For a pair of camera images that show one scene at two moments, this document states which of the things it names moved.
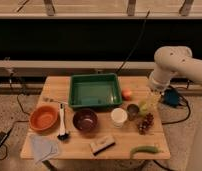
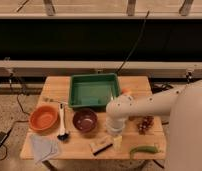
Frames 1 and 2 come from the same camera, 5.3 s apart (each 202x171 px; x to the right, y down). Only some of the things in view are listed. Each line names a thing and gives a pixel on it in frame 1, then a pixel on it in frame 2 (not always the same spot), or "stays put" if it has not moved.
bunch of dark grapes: (146, 124) stays put
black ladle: (63, 136) stays put
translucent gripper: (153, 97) -> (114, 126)
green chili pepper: (145, 148) stays put
